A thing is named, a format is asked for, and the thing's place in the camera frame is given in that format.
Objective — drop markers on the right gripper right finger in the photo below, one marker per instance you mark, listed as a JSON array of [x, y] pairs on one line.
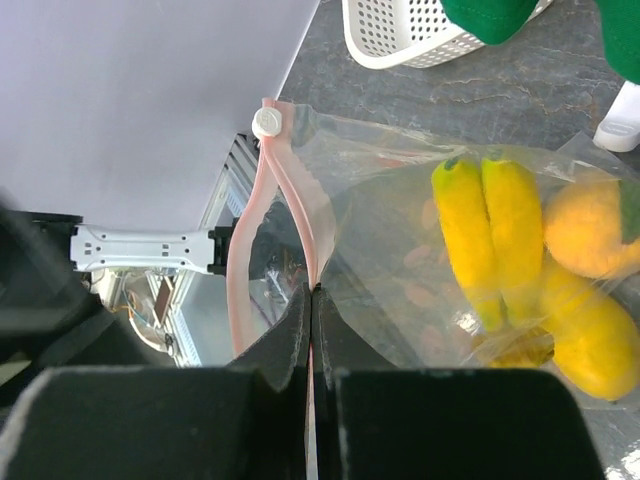
[[333, 345]]

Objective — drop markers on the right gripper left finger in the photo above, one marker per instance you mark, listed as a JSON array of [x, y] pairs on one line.
[[278, 363]]

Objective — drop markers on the clear zip top bag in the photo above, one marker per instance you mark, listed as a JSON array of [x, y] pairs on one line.
[[348, 205]]

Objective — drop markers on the yellow banana bunch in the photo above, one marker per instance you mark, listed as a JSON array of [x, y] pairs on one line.
[[491, 221]]

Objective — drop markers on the yellow mango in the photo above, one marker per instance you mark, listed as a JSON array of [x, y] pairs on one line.
[[596, 342]]

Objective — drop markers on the orange peach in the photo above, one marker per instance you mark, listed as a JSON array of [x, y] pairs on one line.
[[592, 228]]

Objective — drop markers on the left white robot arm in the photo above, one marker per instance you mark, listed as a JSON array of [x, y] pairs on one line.
[[42, 258]]

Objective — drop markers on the white perforated plastic basket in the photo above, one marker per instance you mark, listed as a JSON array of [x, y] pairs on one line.
[[382, 34]]

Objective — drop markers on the white clothes rack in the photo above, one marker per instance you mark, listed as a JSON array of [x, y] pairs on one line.
[[619, 130]]

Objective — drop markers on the green t-shirt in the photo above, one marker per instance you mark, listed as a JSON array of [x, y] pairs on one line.
[[494, 22]]

